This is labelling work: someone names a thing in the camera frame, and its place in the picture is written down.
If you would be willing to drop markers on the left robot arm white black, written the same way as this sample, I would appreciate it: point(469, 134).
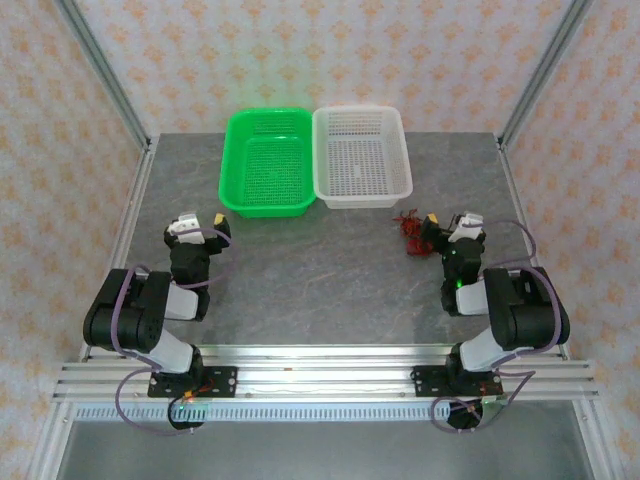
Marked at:
point(130, 320)

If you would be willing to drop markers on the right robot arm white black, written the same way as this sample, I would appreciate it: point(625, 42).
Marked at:
point(520, 310)

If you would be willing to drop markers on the green plastic basket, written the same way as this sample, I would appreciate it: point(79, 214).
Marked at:
point(267, 165)

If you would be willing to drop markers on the white plastic basket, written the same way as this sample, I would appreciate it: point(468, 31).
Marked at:
point(362, 157)

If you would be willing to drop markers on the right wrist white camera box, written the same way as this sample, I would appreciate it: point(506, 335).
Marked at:
point(470, 225)

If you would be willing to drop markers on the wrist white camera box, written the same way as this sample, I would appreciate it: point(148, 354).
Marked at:
point(186, 225)
point(470, 225)

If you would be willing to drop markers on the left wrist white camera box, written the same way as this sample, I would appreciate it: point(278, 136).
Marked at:
point(186, 225)

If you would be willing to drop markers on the aluminium table side rail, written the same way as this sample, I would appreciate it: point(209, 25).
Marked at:
point(132, 220)
point(525, 220)

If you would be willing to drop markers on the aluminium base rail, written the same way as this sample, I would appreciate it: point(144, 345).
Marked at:
point(325, 375)

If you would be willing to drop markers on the aluminium frame post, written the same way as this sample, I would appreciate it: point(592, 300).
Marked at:
point(545, 70)
point(100, 70)

